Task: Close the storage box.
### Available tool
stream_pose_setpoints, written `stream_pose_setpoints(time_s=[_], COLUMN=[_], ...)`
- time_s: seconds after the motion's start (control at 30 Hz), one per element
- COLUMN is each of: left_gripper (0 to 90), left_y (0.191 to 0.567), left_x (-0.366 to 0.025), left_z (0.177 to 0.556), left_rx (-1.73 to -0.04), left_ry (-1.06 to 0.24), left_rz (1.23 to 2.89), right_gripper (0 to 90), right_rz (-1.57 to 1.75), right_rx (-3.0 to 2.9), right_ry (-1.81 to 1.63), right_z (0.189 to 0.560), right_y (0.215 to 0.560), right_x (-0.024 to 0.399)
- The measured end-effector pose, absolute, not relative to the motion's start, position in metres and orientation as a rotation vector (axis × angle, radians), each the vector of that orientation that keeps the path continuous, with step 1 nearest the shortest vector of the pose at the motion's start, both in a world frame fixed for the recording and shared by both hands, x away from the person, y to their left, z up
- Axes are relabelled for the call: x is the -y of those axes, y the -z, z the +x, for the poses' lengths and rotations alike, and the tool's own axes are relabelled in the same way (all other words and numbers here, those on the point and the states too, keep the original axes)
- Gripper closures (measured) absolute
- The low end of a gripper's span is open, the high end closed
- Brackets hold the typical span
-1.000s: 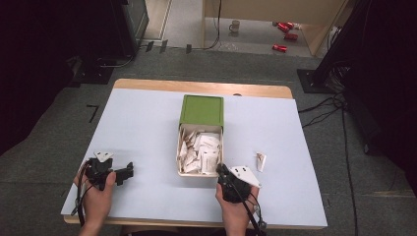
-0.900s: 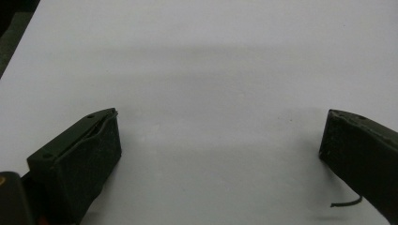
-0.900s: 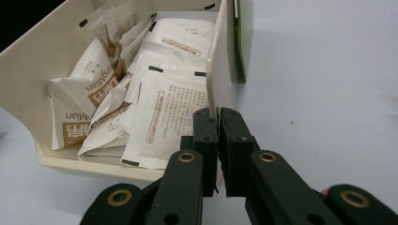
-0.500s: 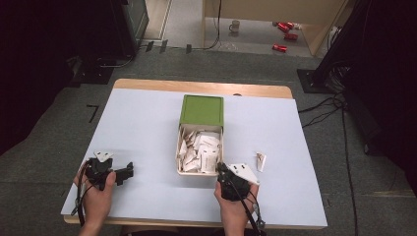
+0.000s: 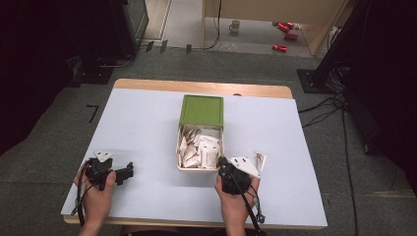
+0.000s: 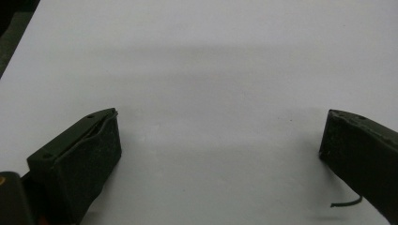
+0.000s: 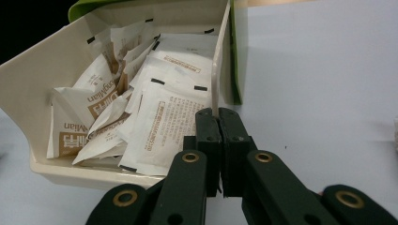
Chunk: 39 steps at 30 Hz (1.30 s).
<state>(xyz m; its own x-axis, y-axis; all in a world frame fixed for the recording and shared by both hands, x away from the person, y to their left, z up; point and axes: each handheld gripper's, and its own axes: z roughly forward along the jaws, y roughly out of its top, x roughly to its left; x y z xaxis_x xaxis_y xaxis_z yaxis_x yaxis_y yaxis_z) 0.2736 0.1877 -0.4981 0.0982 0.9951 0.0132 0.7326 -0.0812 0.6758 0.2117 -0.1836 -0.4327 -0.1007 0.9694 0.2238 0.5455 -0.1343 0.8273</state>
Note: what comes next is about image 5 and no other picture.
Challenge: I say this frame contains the black floor cables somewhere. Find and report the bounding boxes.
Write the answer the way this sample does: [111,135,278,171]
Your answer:
[297,62,360,236]

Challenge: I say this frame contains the person's right hand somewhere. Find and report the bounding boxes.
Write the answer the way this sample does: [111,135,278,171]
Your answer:
[214,175,261,226]

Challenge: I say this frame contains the black floor plate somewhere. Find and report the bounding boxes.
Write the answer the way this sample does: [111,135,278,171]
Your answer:
[66,56,115,87]

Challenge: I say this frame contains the person's left hand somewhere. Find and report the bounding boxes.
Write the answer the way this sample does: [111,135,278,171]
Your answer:
[74,171,118,227]

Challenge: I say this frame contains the single white sachet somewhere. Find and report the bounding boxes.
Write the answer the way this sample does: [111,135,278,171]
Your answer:
[256,151,268,173]

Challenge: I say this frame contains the black hanging cable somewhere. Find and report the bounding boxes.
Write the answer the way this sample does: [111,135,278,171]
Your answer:
[191,0,223,51]

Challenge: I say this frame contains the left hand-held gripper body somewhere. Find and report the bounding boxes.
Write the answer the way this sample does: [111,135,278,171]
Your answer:
[86,150,117,192]

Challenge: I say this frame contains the black cabinet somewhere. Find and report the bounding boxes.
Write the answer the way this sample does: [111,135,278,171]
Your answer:
[109,0,150,57]

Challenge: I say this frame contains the pile of white sachets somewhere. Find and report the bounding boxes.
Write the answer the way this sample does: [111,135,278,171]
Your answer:
[177,126,222,169]

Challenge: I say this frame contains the right hand-held gripper cable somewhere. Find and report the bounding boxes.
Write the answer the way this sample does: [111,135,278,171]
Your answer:
[229,173,268,236]

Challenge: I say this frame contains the wooden shelf unit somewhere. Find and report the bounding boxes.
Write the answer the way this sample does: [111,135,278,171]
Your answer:
[201,0,349,57]

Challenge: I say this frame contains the left hand-held gripper cable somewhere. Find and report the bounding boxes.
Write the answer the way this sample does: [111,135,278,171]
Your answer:
[71,160,91,228]

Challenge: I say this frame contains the black stand with base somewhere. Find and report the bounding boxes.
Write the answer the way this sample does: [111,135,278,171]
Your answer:
[296,0,375,95]

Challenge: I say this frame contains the person's dark clothing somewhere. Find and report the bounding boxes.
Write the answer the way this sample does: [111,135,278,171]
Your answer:
[122,226,228,236]

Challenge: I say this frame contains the white paper sheet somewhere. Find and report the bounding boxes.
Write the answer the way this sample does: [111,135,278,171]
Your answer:
[60,88,328,228]

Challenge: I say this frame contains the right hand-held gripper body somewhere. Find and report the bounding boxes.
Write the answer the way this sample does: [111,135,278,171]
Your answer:
[218,156,262,196]

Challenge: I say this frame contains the wooden table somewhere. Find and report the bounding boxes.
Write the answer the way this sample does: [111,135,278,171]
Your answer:
[63,78,324,230]

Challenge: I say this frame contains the hand-held gripper cable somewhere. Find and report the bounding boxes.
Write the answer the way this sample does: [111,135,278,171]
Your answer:
[229,173,268,236]
[71,160,91,228]

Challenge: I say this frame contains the white drawer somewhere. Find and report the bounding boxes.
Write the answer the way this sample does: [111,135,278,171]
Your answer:
[175,123,226,173]

